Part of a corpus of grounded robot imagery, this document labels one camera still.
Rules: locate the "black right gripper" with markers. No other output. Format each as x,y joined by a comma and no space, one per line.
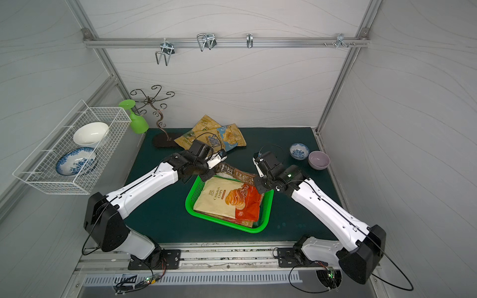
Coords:
263,184

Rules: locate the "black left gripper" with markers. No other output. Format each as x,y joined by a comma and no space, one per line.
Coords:
208,172

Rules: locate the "brown Kettle sea salt bag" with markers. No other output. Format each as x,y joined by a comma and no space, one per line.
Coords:
227,171

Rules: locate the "red white chips bag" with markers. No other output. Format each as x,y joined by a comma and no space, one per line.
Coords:
229,199

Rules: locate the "tan kettle cooked chips bag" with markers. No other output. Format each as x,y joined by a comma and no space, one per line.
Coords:
232,222

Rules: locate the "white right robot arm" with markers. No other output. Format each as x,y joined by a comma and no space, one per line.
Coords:
358,247

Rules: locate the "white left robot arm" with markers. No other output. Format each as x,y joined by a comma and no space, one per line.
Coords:
105,214

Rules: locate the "green plastic basket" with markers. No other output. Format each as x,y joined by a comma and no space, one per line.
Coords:
259,226

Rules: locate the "yellow blue chips bag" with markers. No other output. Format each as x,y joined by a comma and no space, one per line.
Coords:
225,138

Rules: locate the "gold chips bag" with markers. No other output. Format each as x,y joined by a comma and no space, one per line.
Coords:
206,123

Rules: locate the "blue floral ceramic bowl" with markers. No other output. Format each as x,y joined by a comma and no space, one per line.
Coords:
299,151

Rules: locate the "brown metal scroll stand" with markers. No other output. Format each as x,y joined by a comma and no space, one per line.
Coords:
164,139

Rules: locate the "lilac ceramic bowl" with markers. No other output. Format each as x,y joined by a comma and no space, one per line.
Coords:
318,160

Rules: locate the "green plastic goblet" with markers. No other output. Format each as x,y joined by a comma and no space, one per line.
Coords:
138,123

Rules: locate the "white bowl in rack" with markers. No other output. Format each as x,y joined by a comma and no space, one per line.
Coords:
91,134

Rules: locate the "metal double hook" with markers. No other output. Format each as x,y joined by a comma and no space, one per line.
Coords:
165,52

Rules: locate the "blue floral plate in rack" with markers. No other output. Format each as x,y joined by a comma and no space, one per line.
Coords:
76,161

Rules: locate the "metal loop hook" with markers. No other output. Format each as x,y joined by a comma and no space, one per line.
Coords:
206,40

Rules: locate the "small metal hook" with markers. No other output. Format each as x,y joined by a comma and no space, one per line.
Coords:
249,40

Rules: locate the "metal clamp hook right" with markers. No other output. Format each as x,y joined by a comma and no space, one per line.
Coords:
340,42

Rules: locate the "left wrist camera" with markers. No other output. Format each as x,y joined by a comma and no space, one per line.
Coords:
216,158

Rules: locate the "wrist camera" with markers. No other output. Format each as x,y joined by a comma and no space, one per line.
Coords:
260,164
216,158

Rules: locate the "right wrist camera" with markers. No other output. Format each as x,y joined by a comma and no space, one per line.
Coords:
260,164

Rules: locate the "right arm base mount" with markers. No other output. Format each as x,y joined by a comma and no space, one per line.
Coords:
289,257

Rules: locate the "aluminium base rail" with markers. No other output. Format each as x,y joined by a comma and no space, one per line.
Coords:
202,263

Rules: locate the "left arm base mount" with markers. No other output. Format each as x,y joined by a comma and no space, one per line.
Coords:
159,259

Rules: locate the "white wire wall basket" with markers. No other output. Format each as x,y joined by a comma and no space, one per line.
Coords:
38,169

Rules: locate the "aluminium top rail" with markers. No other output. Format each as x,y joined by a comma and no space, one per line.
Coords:
258,42

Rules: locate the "aluminium corner frame post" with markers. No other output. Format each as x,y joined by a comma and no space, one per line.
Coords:
362,34

